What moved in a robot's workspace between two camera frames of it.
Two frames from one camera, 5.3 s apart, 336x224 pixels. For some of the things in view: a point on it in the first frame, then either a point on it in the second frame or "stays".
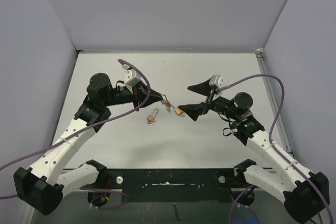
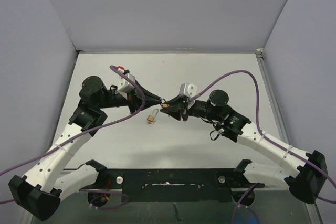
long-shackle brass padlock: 151,117 stays
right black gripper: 193,110 → 176,109
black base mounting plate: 173,185 stays
